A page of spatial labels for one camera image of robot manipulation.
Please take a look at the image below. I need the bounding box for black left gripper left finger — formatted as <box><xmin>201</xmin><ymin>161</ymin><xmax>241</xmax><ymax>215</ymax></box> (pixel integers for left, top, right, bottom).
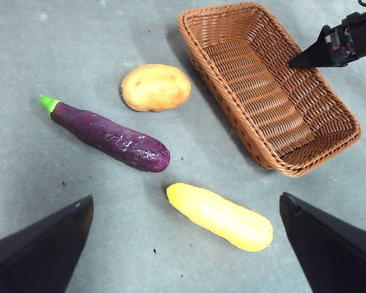
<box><xmin>0</xmin><ymin>195</ymin><xmax>94</xmax><ymax>293</ymax></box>

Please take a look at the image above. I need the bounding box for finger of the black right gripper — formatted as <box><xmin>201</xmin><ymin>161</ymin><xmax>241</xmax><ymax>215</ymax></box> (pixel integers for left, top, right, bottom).
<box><xmin>288</xmin><ymin>24</ymin><xmax>335</xmax><ymax>69</ymax></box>

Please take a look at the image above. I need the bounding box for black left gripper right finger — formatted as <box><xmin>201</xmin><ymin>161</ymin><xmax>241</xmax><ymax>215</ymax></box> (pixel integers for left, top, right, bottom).
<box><xmin>279</xmin><ymin>192</ymin><xmax>366</xmax><ymax>293</ymax></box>

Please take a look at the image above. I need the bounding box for brown woven wicker basket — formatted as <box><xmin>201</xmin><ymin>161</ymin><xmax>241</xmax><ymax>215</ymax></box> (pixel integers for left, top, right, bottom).
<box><xmin>176</xmin><ymin>1</ymin><xmax>362</xmax><ymax>178</ymax></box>

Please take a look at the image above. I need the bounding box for yellow corn cob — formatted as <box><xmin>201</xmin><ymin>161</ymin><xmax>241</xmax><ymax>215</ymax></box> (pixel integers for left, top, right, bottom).
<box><xmin>166</xmin><ymin>182</ymin><xmax>274</xmax><ymax>253</ymax></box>

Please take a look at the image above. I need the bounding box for purple eggplant with green stem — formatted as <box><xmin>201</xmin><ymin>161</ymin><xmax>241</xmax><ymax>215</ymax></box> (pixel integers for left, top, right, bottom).
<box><xmin>38</xmin><ymin>95</ymin><xmax>171</xmax><ymax>173</ymax></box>

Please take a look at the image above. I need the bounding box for tan potato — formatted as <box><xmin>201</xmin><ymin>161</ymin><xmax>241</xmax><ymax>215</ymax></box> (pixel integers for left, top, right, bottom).
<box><xmin>119</xmin><ymin>63</ymin><xmax>192</xmax><ymax>113</ymax></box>

